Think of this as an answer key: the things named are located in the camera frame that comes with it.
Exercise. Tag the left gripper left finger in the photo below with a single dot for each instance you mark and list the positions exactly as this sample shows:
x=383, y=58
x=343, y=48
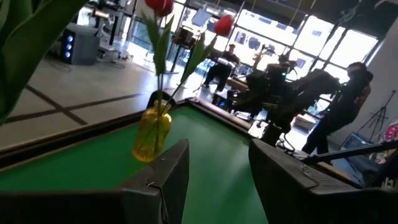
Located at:
x=140, y=205

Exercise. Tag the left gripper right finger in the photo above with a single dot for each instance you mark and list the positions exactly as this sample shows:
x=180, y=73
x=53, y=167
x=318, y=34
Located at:
x=295, y=205

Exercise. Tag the red tulip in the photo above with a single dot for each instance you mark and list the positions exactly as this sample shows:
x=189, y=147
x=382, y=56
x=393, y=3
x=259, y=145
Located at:
x=161, y=6
x=151, y=31
x=224, y=25

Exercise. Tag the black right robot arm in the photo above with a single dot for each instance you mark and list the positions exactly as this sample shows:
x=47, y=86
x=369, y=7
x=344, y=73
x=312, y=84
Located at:
x=311, y=90

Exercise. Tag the yellow glass vase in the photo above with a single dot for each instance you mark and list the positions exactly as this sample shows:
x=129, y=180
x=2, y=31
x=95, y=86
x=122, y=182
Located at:
x=150, y=137

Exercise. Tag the person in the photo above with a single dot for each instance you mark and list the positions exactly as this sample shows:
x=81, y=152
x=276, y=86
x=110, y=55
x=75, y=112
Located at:
x=345, y=105
x=222, y=68

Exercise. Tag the black rod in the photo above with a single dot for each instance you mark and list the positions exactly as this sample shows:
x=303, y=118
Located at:
x=357, y=151

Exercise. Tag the green table mat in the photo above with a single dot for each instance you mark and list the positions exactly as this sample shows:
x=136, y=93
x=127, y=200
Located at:
x=217, y=161

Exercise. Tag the black tripod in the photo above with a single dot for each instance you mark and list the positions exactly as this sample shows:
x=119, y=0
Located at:
x=381, y=113

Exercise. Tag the computer tower blue lights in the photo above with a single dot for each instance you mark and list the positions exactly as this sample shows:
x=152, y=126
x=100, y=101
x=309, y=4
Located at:
x=81, y=46

